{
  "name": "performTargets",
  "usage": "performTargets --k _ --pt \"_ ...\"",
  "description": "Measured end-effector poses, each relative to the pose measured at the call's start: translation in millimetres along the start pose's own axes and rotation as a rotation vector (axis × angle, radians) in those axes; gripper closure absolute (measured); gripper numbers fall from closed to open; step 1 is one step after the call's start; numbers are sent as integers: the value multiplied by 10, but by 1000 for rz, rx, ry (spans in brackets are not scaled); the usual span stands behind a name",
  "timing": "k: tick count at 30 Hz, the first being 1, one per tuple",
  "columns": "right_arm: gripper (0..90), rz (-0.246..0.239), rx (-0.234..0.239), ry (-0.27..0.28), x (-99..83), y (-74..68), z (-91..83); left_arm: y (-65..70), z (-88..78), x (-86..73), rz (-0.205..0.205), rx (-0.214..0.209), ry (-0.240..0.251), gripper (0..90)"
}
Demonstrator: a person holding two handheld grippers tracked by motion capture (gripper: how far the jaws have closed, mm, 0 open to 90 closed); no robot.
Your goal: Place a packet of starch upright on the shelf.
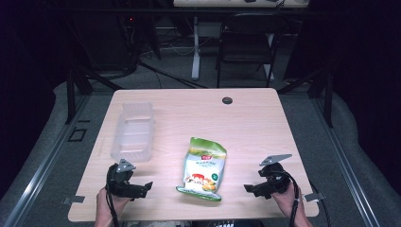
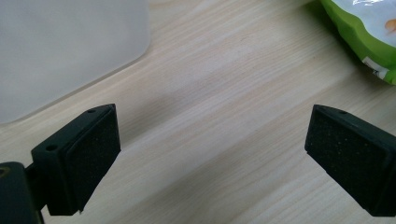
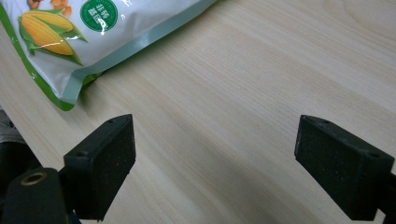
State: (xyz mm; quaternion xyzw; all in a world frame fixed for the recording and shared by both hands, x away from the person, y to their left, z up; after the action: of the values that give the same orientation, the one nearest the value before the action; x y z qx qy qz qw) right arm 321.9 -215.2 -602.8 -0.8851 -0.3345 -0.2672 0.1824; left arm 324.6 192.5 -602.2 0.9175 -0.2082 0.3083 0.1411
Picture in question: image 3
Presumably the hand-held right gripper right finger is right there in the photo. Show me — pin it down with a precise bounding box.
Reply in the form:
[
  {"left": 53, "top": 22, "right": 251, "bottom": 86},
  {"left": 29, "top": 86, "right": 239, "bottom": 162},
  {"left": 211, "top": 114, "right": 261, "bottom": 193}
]
[{"left": 294, "top": 114, "right": 396, "bottom": 221}]

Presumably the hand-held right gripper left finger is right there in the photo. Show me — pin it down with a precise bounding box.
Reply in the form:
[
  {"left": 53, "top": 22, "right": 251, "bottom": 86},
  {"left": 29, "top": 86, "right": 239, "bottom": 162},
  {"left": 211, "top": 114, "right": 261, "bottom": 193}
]
[{"left": 63, "top": 113, "right": 137, "bottom": 222}]

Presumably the white green corn print bag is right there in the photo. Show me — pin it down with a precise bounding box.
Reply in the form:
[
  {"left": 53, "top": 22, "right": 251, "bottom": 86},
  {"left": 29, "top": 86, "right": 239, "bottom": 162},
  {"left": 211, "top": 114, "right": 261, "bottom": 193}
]
[{"left": 0, "top": 0, "right": 219, "bottom": 112}]

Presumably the grey cloth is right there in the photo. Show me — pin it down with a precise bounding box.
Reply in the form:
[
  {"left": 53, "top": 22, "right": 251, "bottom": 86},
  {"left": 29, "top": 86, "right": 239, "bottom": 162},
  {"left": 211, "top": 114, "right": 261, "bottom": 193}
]
[{"left": 0, "top": 105, "right": 27, "bottom": 146}]

